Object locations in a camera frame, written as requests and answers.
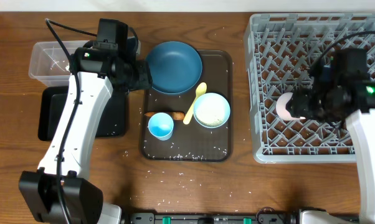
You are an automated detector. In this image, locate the pink cup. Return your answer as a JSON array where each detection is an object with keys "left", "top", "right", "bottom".
[{"left": 276, "top": 92, "right": 305, "bottom": 121}]

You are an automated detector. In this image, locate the dark blue plate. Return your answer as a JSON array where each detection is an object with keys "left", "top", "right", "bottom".
[{"left": 146, "top": 41, "right": 203, "bottom": 95}]

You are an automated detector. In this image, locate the light blue cup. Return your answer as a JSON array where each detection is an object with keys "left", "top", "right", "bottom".
[{"left": 148, "top": 113, "right": 174, "bottom": 141}]

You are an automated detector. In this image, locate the orange carrot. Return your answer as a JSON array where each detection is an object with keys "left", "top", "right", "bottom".
[{"left": 145, "top": 111, "right": 185, "bottom": 121}]

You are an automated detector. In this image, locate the light blue bowl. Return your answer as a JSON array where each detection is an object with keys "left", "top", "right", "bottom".
[{"left": 192, "top": 92, "right": 231, "bottom": 129}]

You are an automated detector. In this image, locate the heap of rice grains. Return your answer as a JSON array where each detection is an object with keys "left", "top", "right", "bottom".
[{"left": 194, "top": 94, "right": 229, "bottom": 128}]

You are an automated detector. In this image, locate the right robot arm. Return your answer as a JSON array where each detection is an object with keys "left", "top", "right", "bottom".
[{"left": 277, "top": 82, "right": 375, "bottom": 223}]

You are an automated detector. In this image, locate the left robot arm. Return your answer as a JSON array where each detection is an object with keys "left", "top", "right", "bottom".
[{"left": 19, "top": 47, "right": 152, "bottom": 223}]

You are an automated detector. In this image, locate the grey dishwasher rack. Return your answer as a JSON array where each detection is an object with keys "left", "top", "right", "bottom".
[{"left": 244, "top": 12, "right": 375, "bottom": 164}]

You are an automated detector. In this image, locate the clear plastic waste bin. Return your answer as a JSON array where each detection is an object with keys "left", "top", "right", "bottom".
[{"left": 29, "top": 38, "right": 140, "bottom": 98}]

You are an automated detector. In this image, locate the black rectangular tray bin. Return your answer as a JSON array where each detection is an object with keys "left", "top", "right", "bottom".
[{"left": 37, "top": 86, "right": 126, "bottom": 141}]

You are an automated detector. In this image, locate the pale yellow plastic spoon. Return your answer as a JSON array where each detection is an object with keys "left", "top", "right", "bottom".
[{"left": 183, "top": 82, "right": 207, "bottom": 125}]

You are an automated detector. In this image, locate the dark brown serving tray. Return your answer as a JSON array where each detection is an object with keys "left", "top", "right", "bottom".
[{"left": 140, "top": 50, "right": 232, "bottom": 162}]

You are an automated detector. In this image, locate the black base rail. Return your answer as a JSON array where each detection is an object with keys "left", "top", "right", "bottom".
[{"left": 125, "top": 213, "right": 300, "bottom": 224}]

